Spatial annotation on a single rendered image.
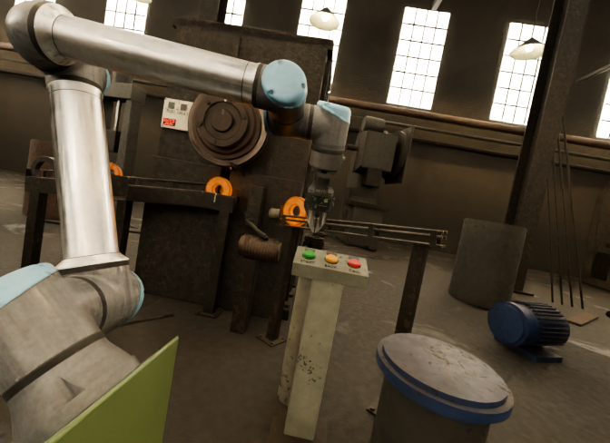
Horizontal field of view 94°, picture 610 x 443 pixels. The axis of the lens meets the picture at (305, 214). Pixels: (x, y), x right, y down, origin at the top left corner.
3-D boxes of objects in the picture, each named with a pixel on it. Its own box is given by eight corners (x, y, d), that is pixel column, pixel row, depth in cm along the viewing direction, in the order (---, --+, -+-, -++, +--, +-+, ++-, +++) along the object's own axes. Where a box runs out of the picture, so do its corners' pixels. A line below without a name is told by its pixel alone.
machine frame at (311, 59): (179, 263, 256) (211, 64, 246) (297, 287, 251) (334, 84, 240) (122, 289, 183) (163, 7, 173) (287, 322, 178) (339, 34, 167)
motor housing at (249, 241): (230, 321, 166) (245, 231, 163) (267, 329, 165) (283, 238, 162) (222, 331, 153) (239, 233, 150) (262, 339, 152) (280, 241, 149)
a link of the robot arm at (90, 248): (37, 354, 61) (10, 24, 66) (93, 329, 78) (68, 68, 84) (111, 341, 61) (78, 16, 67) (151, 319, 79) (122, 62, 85)
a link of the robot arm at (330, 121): (315, 99, 78) (350, 104, 78) (309, 145, 83) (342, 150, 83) (315, 100, 69) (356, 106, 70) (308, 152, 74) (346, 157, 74)
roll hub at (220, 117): (197, 143, 162) (204, 93, 160) (245, 152, 161) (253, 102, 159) (192, 141, 156) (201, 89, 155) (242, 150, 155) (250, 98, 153)
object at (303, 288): (280, 383, 120) (301, 262, 117) (308, 389, 119) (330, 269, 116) (274, 404, 108) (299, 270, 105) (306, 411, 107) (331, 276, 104)
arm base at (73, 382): (73, 419, 41) (34, 362, 41) (-9, 483, 43) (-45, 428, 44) (160, 349, 59) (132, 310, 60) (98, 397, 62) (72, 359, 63)
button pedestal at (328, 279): (269, 407, 106) (298, 244, 102) (332, 421, 105) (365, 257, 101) (259, 443, 90) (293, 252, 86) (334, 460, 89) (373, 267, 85)
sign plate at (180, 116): (162, 127, 182) (166, 98, 181) (201, 133, 181) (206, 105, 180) (160, 126, 180) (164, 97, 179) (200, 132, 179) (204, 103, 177)
